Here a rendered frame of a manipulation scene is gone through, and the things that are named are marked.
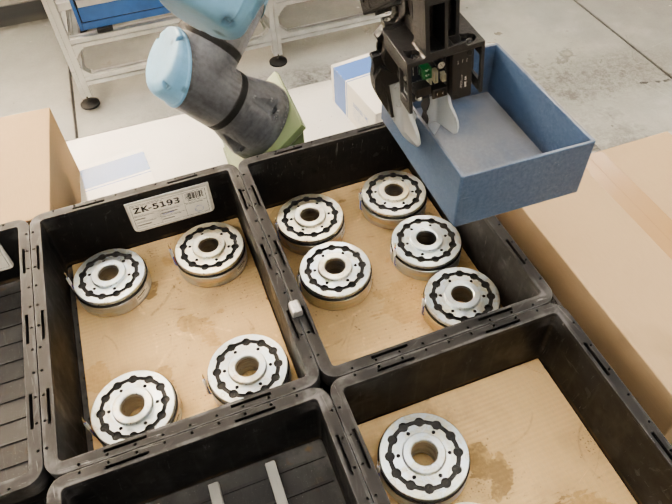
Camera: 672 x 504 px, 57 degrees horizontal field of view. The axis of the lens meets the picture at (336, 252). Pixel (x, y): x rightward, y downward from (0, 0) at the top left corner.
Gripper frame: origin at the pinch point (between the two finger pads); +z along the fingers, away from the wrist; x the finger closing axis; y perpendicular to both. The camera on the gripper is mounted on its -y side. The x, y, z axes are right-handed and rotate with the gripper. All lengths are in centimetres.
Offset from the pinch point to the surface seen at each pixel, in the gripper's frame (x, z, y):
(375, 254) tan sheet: -4.6, 28.4, -7.9
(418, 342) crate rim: -6.4, 18.2, 14.2
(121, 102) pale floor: -61, 107, -190
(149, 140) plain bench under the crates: -37, 38, -65
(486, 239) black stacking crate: 9.2, 22.9, 0.0
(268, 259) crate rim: -19.9, 17.1, -4.0
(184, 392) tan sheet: -35.4, 25.4, 5.8
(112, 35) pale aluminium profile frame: -53, 78, -192
